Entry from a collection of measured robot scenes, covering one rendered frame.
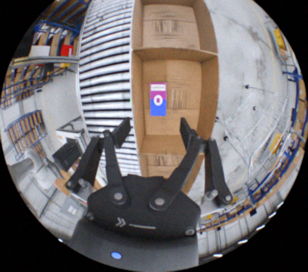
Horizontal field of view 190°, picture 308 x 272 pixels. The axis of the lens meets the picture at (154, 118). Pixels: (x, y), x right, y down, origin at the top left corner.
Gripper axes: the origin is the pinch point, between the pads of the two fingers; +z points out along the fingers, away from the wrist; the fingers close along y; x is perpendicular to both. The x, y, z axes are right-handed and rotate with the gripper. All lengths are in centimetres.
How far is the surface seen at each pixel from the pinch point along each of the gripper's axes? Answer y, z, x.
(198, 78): 19.0, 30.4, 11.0
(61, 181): -385, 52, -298
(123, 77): -22, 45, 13
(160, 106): 1.0, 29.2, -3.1
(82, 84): -59, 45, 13
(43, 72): -68, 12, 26
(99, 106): -43, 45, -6
